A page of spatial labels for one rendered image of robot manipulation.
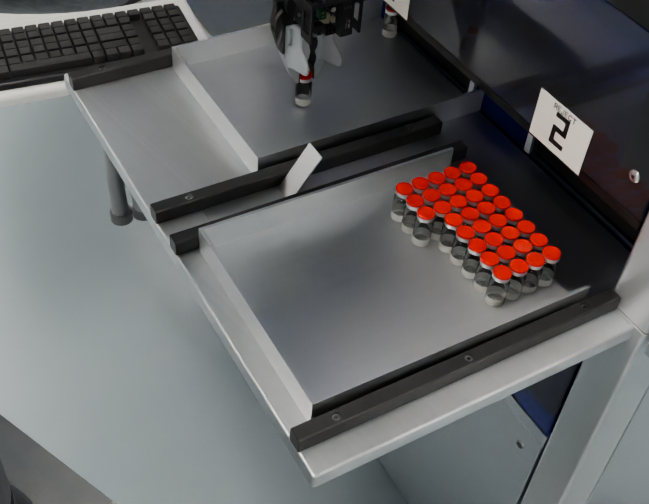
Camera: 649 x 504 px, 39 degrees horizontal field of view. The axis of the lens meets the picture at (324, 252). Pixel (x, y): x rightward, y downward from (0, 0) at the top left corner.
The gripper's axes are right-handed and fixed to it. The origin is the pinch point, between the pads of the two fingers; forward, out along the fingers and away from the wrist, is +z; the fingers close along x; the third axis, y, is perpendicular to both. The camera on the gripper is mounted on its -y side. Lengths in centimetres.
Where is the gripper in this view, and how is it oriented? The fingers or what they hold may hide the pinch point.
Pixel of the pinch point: (303, 68)
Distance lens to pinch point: 122.1
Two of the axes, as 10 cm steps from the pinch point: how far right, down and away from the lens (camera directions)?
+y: 5.0, 6.4, -5.8
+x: 8.7, -3.2, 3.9
